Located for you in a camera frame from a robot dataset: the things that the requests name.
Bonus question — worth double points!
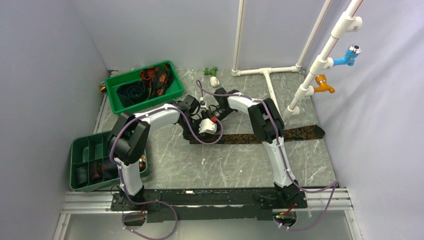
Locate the rolled black tie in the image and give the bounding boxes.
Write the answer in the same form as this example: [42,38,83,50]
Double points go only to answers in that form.
[75,167,88,188]

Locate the aluminium rail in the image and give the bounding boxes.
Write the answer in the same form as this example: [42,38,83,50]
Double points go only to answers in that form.
[61,188,354,215]

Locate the blue faucet tap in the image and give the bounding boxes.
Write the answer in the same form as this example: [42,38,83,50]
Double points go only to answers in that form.
[333,44,362,67]

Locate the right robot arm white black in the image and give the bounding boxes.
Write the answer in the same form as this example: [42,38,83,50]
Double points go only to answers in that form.
[207,88,305,208]

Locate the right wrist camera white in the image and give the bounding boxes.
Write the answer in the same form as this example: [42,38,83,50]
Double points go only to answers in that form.
[199,97,209,113]

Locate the white pipe fitting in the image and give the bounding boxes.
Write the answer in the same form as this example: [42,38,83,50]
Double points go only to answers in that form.
[209,76,220,88]

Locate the orange faucet tap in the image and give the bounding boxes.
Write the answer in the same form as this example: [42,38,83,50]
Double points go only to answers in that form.
[314,74,336,94]

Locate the green pipe fitting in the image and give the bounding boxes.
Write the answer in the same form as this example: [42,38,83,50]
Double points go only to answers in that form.
[203,67,218,77]

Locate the dark teal tie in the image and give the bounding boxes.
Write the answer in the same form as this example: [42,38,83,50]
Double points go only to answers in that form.
[116,81,151,108]

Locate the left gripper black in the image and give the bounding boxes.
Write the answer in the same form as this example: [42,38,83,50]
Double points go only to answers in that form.
[178,117,206,143]

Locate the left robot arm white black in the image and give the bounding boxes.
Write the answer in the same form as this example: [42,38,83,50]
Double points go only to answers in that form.
[107,95,219,210]

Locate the green open tray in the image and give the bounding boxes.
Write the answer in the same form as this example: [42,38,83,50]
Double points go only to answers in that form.
[105,60,184,115]

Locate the rolled colourful floral tie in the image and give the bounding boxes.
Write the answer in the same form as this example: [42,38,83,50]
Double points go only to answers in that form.
[138,155,147,172]

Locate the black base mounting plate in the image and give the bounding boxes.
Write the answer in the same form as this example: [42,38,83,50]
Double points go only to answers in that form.
[110,187,308,223]

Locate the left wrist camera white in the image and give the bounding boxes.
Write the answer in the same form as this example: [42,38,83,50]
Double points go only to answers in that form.
[198,118,217,135]

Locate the rolled navy plaid tie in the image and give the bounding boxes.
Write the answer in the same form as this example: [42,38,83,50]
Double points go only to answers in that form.
[101,159,119,181]

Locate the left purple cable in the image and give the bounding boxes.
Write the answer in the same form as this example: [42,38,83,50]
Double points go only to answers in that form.
[109,105,225,240]

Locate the green compartment organizer tray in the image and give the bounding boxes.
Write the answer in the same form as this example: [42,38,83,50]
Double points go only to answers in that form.
[69,131,150,192]

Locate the white pvc pipe frame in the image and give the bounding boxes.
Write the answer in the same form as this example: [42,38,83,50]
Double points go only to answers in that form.
[231,0,363,123]

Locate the orange black tie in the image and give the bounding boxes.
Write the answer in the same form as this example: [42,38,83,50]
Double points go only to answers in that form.
[139,62,174,99]

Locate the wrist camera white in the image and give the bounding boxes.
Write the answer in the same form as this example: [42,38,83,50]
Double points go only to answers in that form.
[198,118,217,135]
[199,97,209,113]

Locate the rolled dark red tie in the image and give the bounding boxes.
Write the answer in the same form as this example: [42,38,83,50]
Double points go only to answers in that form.
[89,161,103,184]

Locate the brown patterned necktie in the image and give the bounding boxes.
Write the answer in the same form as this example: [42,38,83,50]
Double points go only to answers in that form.
[198,124,326,145]

